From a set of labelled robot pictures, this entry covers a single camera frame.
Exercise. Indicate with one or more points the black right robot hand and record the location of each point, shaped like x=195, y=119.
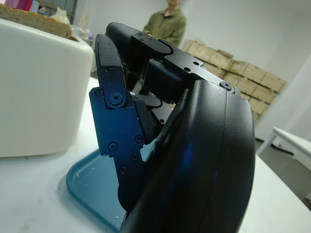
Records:
x=194, y=157

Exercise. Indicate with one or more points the slice of bread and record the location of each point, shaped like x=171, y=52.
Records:
x=36, y=20

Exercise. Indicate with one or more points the blue plastic tray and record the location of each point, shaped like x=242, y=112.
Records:
x=92, y=189

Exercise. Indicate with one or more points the white two-slot toaster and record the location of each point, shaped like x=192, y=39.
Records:
x=41, y=92

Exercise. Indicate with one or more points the stacked wooden crates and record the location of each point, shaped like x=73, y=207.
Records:
x=247, y=75

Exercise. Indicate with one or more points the white side table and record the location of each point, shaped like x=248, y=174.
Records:
x=294, y=143

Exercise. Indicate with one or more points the person's dark legs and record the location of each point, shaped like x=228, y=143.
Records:
x=167, y=24

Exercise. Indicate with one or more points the pink storage box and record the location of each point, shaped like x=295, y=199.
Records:
x=19, y=4

